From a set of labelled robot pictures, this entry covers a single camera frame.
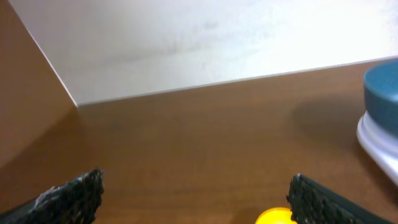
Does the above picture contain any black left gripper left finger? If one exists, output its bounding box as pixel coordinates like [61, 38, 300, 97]
[1, 169, 104, 224]

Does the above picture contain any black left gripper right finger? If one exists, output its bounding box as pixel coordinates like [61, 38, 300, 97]
[287, 174, 390, 224]

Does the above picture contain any yellow plastic measuring scoop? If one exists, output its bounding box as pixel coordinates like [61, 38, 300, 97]
[255, 207, 297, 224]

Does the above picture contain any white digital kitchen scale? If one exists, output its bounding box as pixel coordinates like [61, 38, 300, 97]
[356, 111, 397, 185]

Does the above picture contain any blue plastic bowl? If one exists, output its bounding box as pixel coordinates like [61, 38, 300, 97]
[363, 60, 397, 136]

